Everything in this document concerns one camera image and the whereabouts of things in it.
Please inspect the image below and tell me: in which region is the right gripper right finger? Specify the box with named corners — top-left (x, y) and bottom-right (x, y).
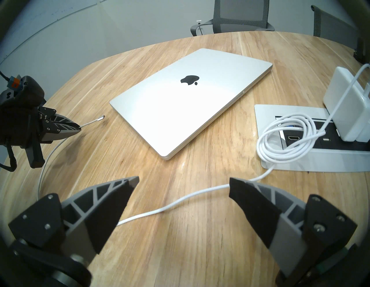
top-left (229, 177), bottom-right (358, 277)

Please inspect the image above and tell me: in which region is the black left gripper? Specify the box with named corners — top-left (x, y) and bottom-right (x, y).
top-left (0, 97), bottom-right (82, 169)

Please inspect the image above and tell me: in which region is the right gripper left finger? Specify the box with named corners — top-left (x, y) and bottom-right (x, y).
top-left (8, 176), bottom-right (140, 266)

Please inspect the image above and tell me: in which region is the white MagSafe charging cable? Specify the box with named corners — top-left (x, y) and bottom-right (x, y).
top-left (37, 64), bottom-right (370, 226)

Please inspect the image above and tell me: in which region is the silver MacBook laptop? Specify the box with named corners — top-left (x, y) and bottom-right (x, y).
top-left (109, 48), bottom-right (273, 161)

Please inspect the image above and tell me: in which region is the white MacBook power adapter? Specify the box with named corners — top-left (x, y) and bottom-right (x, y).
top-left (323, 67), bottom-right (370, 142)

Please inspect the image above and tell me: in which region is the grey table outlet plate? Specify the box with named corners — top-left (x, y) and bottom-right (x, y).
top-left (254, 104), bottom-right (370, 173)

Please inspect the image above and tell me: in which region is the grey mesh office chair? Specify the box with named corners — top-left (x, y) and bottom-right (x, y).
top-left (190, 0), bottom-right (275, 36)
top-left (311, 4), bottom-right (362, 48)

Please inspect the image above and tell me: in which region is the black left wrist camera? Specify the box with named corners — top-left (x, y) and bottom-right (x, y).
top-left (0, 75), bottom-right (46, 108)

